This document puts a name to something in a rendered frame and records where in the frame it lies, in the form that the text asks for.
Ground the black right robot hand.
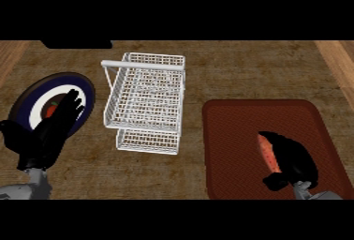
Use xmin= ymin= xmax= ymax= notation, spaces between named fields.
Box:
xmin=256 ymin=130 xmax=321 ymax=192

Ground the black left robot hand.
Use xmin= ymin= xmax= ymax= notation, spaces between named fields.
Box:
xmin=0 ymin=88 xmax=87 ymax=172

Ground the orange sweet potato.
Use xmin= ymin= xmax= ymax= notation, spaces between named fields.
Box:
xmin=255 ymin=134 xmax=281 ymax=174

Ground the red-brown tray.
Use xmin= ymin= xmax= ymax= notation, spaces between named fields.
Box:
xmin=202 ymin=98 xmax=354 ymax=201

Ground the red tomato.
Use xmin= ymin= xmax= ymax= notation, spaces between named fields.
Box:
xmin=42 ymin=100 xmax=60 ymax=119

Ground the navy and white round plate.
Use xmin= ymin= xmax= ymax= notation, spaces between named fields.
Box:
xmin=7 ymin=71 xmax=97 ymax=139

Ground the black appliance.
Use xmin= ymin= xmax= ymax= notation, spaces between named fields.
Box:
xmin=39 ymin=39 xmax=113 ymax=50

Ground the white wire tiered basket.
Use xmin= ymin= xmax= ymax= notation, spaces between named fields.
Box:
xmin=98 ymin=52 xmax=187 ymax=156

